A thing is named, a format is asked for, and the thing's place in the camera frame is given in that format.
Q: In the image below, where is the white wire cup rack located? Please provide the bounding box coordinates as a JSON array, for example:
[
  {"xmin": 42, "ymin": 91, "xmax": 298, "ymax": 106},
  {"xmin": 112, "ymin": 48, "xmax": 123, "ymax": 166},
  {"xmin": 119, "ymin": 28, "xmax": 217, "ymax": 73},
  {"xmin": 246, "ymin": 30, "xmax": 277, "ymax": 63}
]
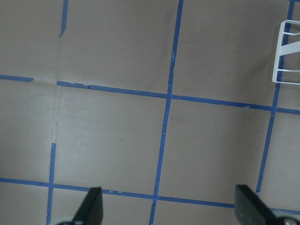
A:
[{"xmin": 272, "ymin": 20, "xmax": 300, "ymax": 85}]

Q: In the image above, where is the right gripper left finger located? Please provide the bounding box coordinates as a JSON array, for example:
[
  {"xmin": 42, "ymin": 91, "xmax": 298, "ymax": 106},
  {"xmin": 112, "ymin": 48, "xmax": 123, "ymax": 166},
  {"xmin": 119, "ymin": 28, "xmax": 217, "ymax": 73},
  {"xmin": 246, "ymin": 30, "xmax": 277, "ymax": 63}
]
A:
[{"xmin": 71, "ymin": 187, "xmax": 104, "ymax": 225}]

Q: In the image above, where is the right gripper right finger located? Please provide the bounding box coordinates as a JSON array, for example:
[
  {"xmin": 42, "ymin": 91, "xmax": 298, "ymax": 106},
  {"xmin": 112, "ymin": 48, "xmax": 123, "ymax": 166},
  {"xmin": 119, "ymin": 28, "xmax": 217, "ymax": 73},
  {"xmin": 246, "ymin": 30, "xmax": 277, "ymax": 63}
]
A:
[{"xmin": 235, "ymin": 185, "xmax": 281, "ymax": 225}]

